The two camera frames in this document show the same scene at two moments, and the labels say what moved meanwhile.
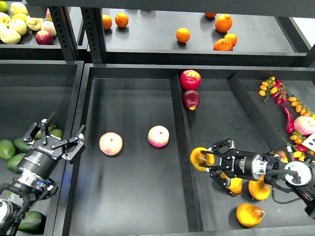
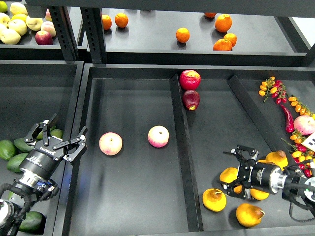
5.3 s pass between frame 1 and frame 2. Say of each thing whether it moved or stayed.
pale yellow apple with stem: stayed
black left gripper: stayed
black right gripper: moved
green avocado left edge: stayed
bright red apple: stayed
